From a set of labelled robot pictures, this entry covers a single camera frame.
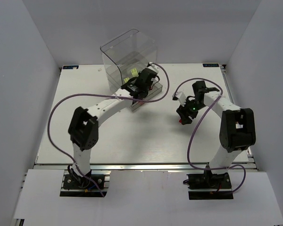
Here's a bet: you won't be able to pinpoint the left blue label sticker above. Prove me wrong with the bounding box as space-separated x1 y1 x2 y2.
62 65 79 70

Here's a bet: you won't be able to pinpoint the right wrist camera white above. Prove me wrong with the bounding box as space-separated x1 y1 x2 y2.
172 91 186 106

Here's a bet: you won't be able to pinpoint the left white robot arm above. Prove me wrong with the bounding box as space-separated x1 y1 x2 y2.
68 65 159 180

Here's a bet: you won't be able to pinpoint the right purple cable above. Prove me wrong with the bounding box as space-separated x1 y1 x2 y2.
173 78 246 194

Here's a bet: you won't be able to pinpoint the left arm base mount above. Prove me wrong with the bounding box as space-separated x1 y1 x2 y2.
59 165 108 198

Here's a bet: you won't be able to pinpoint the purple cable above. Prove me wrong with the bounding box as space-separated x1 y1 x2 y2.
47 63 170 197
173 78 246 194

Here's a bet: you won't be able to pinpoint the clear acrylic cover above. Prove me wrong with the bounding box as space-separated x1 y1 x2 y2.
100 29 158 95

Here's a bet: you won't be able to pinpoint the blue label sticker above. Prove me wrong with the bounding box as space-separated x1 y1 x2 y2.
202 63 219 67
62 65 79 70

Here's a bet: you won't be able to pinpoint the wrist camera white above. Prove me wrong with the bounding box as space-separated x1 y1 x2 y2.
172 91 186 106
147 62 160 74

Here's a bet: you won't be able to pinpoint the right blue label sticker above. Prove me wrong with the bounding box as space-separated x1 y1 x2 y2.
202 63 219 67

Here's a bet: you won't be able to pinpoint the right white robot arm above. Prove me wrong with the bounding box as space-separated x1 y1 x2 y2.
172 78 256 175

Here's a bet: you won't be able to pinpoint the grey drawer trays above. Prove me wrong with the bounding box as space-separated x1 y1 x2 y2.
106 63 163 101

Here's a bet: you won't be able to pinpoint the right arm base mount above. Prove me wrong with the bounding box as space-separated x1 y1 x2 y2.
183 170 233 200

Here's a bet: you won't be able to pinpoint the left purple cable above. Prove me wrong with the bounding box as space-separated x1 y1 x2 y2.
47 63 170 197

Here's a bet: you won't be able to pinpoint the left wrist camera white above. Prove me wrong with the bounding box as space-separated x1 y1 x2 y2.
147 62 160 74

